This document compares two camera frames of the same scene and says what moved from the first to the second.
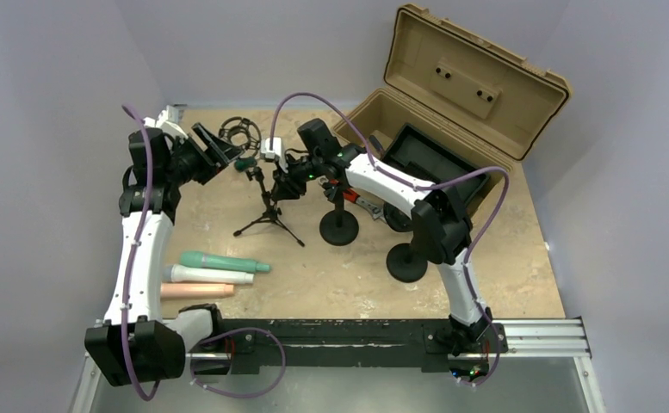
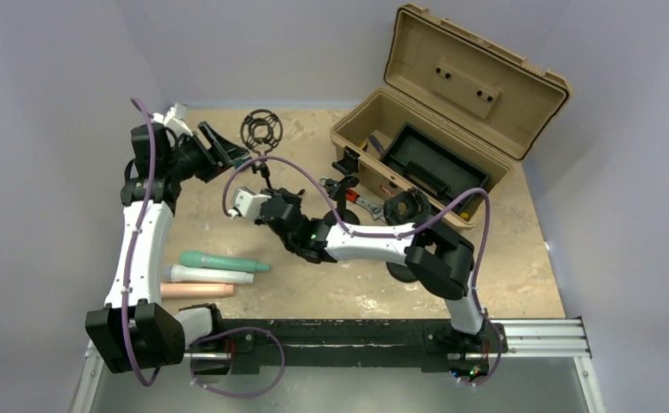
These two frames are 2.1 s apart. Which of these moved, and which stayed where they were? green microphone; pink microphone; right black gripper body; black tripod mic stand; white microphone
Moved: right black gripper body; black tripod mic stand
Stayed: pink microphone; white microphone; green microphone
